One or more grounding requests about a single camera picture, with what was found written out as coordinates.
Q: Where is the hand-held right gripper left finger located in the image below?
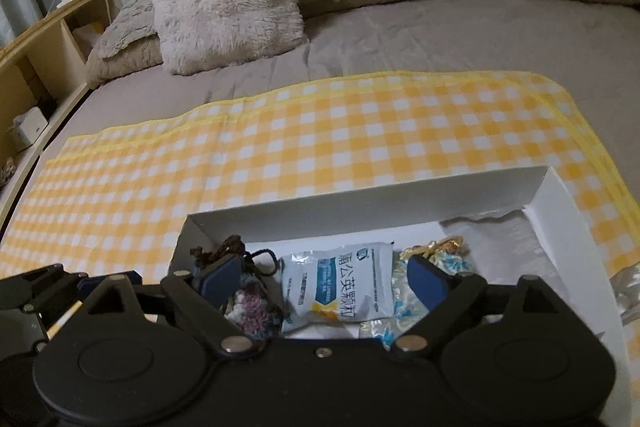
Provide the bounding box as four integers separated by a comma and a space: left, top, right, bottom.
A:
70, 254, 261, 355

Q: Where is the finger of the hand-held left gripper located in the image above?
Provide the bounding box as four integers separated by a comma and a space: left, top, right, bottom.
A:
30, 263, 93, 308

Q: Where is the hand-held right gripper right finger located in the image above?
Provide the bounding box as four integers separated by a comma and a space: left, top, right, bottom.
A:
390, 254, 601, 355

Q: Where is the blue and gold floral pouch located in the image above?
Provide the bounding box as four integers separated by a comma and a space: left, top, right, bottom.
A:
370, 237, 473, 353

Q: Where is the dark crochet scrunchie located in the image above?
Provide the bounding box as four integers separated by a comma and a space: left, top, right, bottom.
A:
190, 234, 285, 340

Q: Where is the white and blue sachet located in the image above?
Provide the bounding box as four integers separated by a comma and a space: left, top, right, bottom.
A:
278, 242, 396, 334

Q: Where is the white cardboard box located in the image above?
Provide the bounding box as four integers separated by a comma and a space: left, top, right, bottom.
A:
170, 165, 627, 358

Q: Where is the white tissue box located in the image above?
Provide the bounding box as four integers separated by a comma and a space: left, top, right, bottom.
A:
12, 107, 50, 148

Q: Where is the yellow checked cloth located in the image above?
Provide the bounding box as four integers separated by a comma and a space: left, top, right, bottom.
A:
0, 71, 640, 358

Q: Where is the crumpled silvery wrapper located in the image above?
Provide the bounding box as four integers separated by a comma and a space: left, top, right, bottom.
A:
607, 262, 640, 323

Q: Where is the grey bed sheet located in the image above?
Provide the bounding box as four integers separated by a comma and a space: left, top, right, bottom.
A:
0, 0, 640, 218

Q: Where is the white plastic bag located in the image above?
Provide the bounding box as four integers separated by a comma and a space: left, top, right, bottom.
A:
72, 21, 108, 58

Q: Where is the beige textured pillow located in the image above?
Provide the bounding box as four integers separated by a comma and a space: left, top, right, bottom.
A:
86, 0, 163, 80

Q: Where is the wooden bedside shelf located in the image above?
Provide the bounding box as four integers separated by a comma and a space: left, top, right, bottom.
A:
0, 0, 117, 208

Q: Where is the grey curtain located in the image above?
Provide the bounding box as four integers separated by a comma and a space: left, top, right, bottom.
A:
0, 0, 43, 48

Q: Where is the white charger cable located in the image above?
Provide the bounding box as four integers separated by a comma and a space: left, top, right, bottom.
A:
75, 0, 112, 32

